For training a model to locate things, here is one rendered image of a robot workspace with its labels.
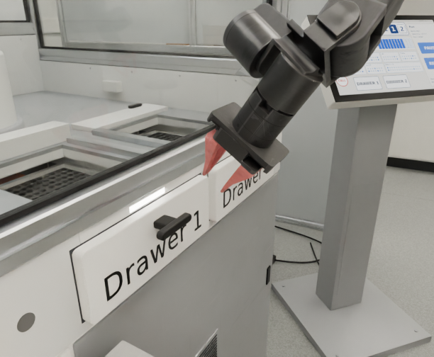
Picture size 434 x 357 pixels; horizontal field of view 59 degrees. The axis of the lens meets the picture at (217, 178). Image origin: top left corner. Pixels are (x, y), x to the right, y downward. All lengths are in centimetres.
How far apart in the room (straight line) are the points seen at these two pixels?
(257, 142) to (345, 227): 112
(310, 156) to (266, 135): 181
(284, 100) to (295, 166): 188
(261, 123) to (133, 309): 36
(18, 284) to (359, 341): 141
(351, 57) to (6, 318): 46
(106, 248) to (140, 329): 21
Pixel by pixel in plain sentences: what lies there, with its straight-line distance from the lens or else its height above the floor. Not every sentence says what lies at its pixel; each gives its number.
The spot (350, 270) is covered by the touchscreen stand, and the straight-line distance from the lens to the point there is 170.
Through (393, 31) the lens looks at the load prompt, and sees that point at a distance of 149.
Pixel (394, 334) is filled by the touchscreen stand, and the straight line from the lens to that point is 178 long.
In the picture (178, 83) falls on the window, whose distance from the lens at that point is 63.
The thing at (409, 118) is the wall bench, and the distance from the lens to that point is 347.
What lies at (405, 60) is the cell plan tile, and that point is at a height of 106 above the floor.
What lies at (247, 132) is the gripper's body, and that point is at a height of 106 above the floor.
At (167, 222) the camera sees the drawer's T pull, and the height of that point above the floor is 91.
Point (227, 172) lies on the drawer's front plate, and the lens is 74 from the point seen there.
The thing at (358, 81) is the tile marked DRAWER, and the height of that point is 101.
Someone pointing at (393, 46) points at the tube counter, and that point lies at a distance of 145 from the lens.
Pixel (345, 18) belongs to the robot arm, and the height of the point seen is 119.
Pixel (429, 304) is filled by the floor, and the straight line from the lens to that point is 205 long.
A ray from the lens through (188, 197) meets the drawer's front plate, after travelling 64.
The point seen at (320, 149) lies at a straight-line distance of 224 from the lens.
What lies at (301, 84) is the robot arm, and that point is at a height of 112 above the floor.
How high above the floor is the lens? 119
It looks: 23 degrees down
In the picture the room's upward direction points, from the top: straight up
